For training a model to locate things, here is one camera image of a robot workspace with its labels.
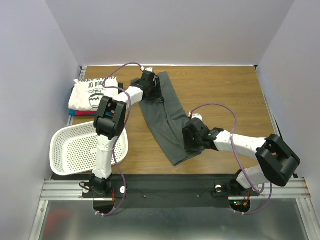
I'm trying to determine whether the grey t shirt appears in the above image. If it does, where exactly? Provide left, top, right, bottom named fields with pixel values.
left=139, top=72, right=204, bottom=166

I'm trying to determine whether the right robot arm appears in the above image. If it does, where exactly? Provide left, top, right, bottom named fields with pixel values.
left=182, top=118, right=301, bottom=195

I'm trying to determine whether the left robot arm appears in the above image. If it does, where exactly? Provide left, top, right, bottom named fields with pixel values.
left=89, top=70, right=162, bottom=197

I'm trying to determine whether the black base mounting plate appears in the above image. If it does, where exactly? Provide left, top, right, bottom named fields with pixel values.
left=82, top=174, right=261, bottom=209

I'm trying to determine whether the white printed folded t shirt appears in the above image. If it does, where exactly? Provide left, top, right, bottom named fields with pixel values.
left=68, top=76, right=119, bottom=111

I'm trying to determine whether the red folded t shirt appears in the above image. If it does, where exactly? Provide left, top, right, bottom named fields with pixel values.
left=82, top=111, right=97, bottom=116

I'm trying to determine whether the teal folded t shirt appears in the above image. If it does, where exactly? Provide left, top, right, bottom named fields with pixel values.
left=69, top=109, right=84, bottom=116

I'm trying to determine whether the white perforated plastic basket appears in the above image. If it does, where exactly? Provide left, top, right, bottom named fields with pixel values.
left=49, top=121, right=129, bottom=179

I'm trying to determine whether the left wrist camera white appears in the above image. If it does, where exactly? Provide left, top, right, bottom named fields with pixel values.
left=144, top=67, right=154, bottom=72

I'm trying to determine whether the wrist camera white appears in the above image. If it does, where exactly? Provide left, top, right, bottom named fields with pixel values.
left=144, top=67, right=154, bottom=72
left=189, top=112, right=203, bottom=121

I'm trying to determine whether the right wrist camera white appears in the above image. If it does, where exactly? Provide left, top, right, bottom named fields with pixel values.
left=189, top=112, right=203, bottom=121

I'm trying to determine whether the aluminium front rail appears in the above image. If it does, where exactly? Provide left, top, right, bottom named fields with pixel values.
left=40, top=178, right=311, bottom=201

